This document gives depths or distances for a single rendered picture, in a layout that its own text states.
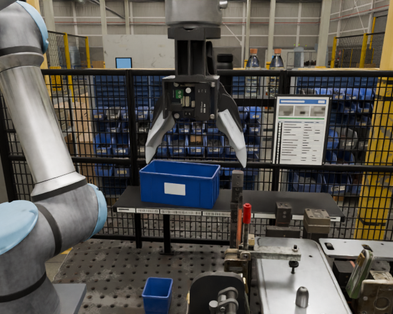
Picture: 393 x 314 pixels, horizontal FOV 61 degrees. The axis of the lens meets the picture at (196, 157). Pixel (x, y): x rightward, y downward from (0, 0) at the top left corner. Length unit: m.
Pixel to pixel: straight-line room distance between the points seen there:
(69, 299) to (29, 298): 0.12
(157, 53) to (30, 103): 6.66
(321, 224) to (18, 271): 0.95
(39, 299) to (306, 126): 1.14
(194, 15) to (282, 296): 0.75
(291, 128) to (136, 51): 6.17
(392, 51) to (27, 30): 1.29
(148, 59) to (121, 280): 6.21
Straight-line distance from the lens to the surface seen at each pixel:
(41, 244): 0.70
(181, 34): 0.43
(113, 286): 1.50
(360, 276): 1.02
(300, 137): 1.47
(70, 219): 0.73
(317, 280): 1.06
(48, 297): 0.77
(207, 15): 0.45
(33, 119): 0.76
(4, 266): 0.69
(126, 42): 7.45
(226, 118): 0.49
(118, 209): 1.38
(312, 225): 1.27
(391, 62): 1.57
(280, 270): 1.07
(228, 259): 1.00
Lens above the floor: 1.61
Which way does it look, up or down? 17 degrees down
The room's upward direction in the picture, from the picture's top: straight up
